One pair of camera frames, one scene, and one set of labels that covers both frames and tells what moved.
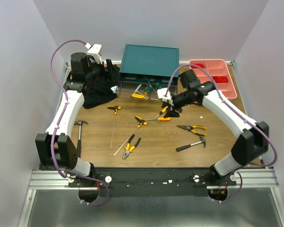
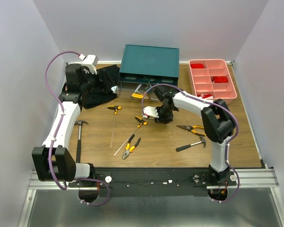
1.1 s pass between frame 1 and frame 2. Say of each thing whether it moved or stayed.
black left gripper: moved
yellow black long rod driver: stayed
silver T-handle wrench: stayed
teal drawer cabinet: stayed
